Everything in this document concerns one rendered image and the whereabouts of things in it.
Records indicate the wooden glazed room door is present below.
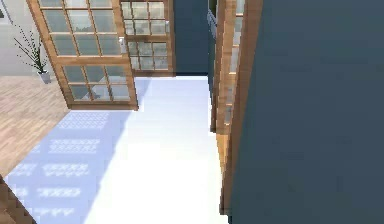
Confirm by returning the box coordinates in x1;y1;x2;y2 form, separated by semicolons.
26;0;139;111
210;0;247;136
119;0;176;78

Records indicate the thin green house plant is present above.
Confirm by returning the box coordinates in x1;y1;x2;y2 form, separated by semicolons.
12;23;52;85

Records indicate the wooden door frame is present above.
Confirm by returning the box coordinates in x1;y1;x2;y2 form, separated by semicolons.
215;0;264;216

